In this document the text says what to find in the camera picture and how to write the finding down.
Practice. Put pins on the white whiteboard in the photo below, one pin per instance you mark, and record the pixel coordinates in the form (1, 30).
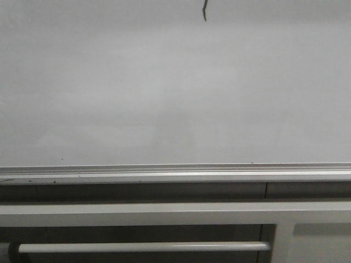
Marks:
(174, 82)

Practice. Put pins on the aluminium whiteboard marker tray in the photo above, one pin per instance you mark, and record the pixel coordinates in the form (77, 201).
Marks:
(175, 173)

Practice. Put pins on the white cabinet frame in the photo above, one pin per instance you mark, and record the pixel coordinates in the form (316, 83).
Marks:
(285, 215)

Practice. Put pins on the white horizontal bar handle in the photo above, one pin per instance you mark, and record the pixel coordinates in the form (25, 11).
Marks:
(143, 247)

